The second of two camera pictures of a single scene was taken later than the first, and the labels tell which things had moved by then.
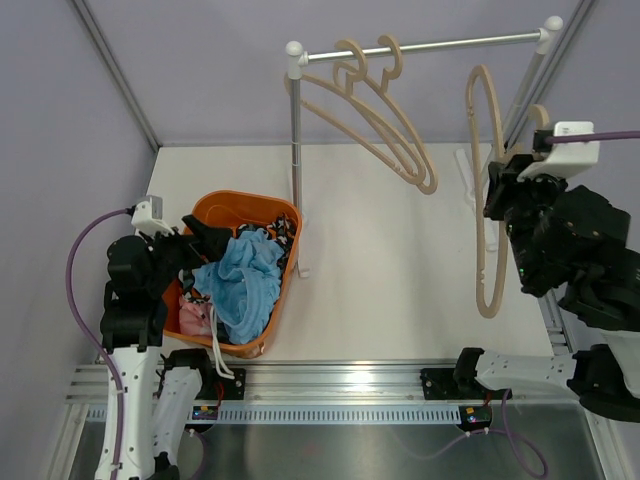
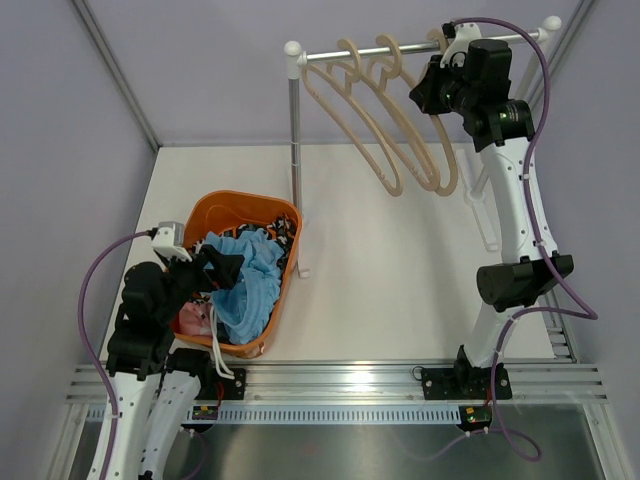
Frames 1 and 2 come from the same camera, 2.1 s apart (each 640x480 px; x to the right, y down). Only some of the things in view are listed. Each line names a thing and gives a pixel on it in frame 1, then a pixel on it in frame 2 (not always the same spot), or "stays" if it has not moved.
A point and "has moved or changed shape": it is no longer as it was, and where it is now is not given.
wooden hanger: x=483 y=73 has moved or changed shape
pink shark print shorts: x=195 y=314 stays
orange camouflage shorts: x=282 y=229 stays
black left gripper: x=213 y=241 → x=226 y=268
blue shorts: x=243 y=283 stays
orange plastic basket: x=232 y=209 stays
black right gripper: x=503 y=180 → x=424 y=94
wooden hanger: x=352 y=60 has moved or changed shape
